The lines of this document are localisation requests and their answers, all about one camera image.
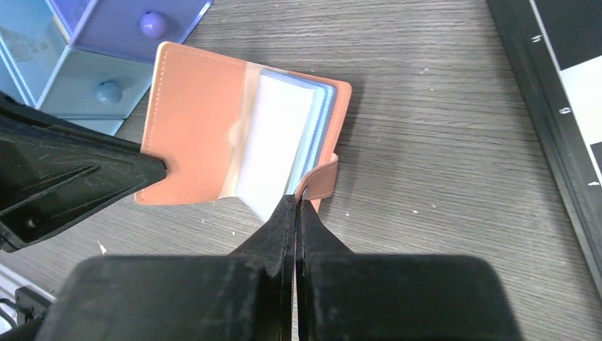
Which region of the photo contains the orange leather card holder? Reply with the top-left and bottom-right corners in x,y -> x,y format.
135,42 -> 352,221

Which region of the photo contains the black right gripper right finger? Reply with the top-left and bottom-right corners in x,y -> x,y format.
295,200 -> 523,340

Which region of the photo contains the blue purple drawer organizer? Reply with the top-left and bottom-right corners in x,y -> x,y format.
1,0 -> 212,136

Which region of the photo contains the black white chessboard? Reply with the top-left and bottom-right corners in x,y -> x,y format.
488,1 -> 601,287

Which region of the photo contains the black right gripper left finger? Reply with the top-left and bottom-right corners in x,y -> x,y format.
36,195 -> 297,340

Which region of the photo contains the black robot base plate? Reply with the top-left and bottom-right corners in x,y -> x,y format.
1,286 -> 53,341

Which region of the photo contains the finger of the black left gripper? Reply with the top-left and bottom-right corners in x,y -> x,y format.
1,93 -> 167,252

